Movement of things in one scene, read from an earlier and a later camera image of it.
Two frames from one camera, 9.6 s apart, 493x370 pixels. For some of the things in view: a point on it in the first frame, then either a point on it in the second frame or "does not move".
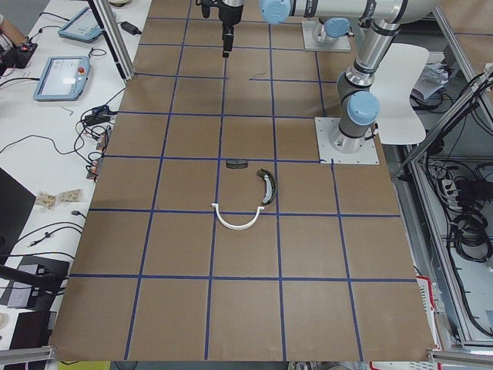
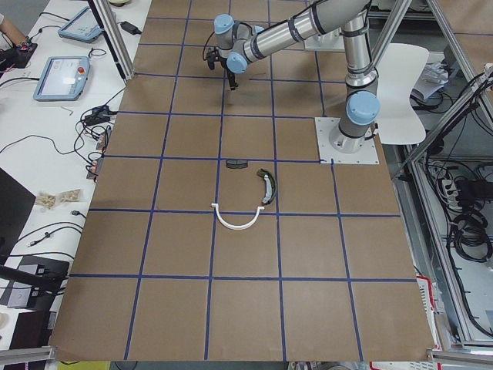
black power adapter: [129, 28] does not move
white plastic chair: [398, 123] does not move
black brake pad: [236, 163] does not move
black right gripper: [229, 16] → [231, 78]
